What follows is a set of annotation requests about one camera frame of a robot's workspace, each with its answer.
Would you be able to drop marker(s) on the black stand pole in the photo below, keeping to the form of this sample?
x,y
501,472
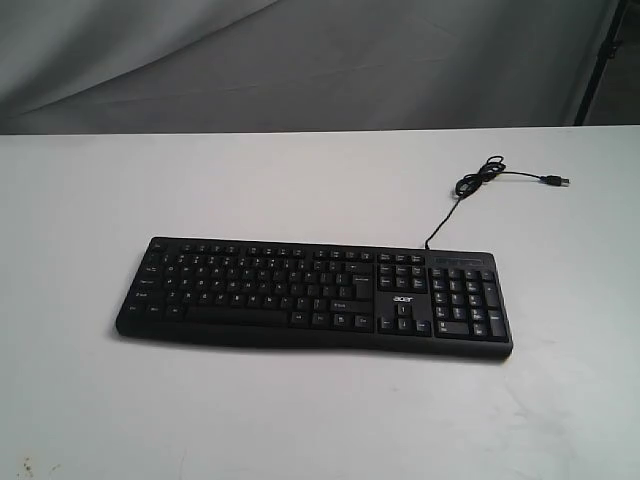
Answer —
x,y
607,51

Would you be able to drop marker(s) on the grey backdrop cloth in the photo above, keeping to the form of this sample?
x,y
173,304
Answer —
x,y
86,67

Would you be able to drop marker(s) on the black Acer keyboard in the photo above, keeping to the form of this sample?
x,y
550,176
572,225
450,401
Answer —
x,y
317,296

